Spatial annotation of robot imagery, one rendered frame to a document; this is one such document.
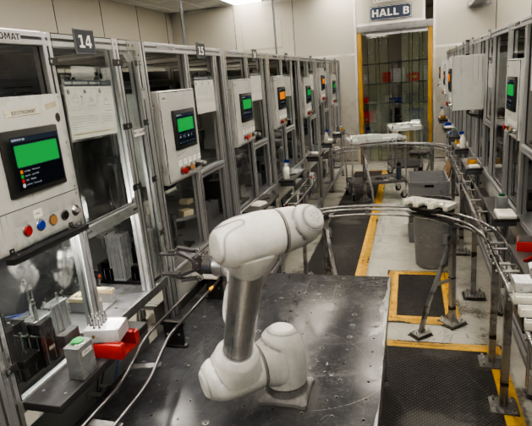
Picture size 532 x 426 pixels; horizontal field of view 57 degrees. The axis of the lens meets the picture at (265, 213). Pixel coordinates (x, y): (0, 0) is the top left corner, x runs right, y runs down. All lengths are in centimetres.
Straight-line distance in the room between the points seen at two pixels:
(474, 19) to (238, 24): 441
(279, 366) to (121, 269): 105
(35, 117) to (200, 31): 916
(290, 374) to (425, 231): 306
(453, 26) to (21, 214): 901
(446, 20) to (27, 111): 885
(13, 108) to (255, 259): 88
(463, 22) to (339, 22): 220
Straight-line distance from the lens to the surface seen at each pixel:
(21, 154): 168
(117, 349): 186
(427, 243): 471
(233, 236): 128
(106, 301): 234
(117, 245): 246
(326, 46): 1008
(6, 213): 166
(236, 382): 171
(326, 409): 187
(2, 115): 168
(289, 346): 178
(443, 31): 998
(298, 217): 133
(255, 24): 1043
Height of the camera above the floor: 182
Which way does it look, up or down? 15 degrees down
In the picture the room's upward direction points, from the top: 5 degrees counter-clockwise
